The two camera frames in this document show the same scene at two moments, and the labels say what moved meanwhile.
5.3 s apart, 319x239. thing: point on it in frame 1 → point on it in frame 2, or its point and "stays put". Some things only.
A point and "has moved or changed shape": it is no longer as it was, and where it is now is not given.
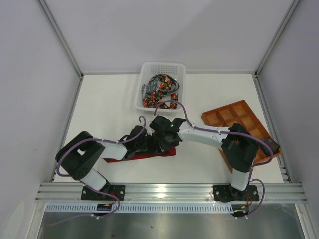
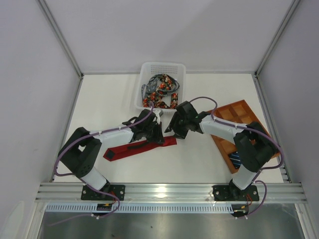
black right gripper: x=164 y=143 → x=176 y=125
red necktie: x=171 y=152 has moved or changed shape
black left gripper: x=147 y=145 → x=156 y=131
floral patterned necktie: x=166 y=84 stays put
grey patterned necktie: x=151 y=85 stays put
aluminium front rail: x=166 y=192 stays put
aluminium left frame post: x=54 y=23 stays put
